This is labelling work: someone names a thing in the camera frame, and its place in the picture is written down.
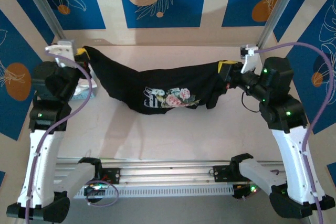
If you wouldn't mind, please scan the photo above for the black left controller board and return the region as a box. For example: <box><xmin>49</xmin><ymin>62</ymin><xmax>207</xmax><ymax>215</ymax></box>
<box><xmin>83</xmin><ymin>183</ymin><xmax>107</xmax><ymax>204</ymax></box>

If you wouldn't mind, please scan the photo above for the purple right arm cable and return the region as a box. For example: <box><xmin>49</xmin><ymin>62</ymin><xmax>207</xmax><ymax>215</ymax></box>
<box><xmin>257</xmin><ymin>42</ymin><xmax>335</xmax><ymax>224</ymax></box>

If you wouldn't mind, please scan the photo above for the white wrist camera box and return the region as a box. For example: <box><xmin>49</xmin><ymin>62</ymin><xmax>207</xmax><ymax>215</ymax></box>
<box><xmin>44</xmin><ymin>39</ymin><xmax>77</xmax><ymax>67</ymax></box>
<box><xmin>240</xmin><ymin>43</ymin><xmax>259</xmax><ymax>74</ymax></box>

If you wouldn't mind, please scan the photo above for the light blue plastic basket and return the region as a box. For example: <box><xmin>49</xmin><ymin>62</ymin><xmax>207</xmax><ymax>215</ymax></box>
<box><xmin>72</xmin><ymin>81</ymin><xmax>98</xmax><ymax>101</ymax></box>

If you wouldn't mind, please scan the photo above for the black right controller board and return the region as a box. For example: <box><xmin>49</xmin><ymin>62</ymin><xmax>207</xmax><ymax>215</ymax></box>
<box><xmin>232</xmin><ymin>183</ymin><xmax>263</xmax><ymax>200</ymax></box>

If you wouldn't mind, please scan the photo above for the black t-shirt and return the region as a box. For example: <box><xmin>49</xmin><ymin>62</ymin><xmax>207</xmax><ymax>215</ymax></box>
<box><xmin>83</xmin><ymin>46</ymin><xmax>232</xmax><ymax>116</ymax></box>

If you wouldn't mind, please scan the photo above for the aluminium front rail frame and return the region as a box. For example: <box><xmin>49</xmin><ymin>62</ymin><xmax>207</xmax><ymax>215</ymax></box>
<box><xmin>54</xmin><ymin>157</ymin><xmax>289</xmax><ymax>190</ymax></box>

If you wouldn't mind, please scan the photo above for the white slotted cable duct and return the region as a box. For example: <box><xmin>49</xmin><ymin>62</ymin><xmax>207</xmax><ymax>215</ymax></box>
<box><xmin>73</xmin><ymin>185</ymin><xmax>234</xmax><ymax>200</ymax></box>

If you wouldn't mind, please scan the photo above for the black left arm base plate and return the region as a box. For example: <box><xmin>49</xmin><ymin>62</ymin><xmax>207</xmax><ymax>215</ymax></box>
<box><xmin>72</xmin><ymin>167</ymin><xmax>121</xmax><ymax>185</ymax></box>

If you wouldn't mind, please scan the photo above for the black controller board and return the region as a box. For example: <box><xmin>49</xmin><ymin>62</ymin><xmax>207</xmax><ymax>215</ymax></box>
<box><xmin>83</xmin><ymin>183</ymin><xmax>107</xmax><ymax>204</ymax></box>
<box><xmin>232</xmin><ymin>183</ymin><xmax>263</xmax><ymax>200</ymax></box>

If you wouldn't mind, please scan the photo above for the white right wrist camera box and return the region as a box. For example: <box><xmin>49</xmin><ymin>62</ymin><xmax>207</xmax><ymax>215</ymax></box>
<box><xmin>240</xmin><ymin>43</ymin><xmax>259</xmax><ymax>74</ymax></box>

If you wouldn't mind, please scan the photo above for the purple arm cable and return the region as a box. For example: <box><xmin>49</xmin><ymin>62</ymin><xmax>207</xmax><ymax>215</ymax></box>
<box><xmin>257</xmin><ymin>42</ymin><xmax>335</xmax><ymax>224</ymax></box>
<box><xmin>25</xmin><ymin>50</ymin><xmax>119</xmax><ymax>222</ymax></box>

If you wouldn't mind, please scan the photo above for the white table cover sheet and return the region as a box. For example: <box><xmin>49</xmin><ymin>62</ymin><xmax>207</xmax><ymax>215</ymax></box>
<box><xmin>56</xmin><ymin>45</ymin><xmax>293</xmax><ymax>161</ymax></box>

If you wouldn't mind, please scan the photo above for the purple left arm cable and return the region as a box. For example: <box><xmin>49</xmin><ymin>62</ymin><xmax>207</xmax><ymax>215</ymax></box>
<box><xmin>25</xmin><ymin>50</ymin><xmax>119</xmax><ymax>222</ymax></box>

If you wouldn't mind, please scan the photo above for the thin black gripper wire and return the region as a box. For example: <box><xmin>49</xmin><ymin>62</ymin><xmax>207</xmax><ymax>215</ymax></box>
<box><xmin>240</xmin><ymin>91</ymin><xmax>262</xmax><ymax>113</ymax></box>

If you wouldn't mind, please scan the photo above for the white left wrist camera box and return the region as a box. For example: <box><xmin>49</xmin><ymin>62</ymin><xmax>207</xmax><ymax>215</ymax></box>
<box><xmin>44</xmin><ymin>39</ymin><xmax>77</xmax><ymax>67</ymax></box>

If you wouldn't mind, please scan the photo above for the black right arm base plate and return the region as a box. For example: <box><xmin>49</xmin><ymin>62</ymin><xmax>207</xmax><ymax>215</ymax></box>
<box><xmin>213</xmin><ymin>165</ymin><xmax>262</xmax><ymax>183</ymax></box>

